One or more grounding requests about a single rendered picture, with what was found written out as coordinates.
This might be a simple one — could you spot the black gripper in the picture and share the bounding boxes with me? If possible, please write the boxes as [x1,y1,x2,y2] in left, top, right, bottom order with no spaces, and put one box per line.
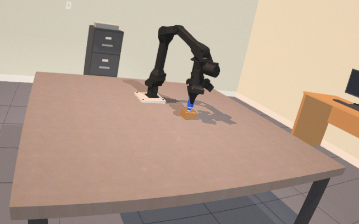
[186,71,205,104]

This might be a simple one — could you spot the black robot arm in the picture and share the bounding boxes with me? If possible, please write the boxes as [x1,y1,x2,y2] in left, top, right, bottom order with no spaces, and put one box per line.
[145,25,220,98]

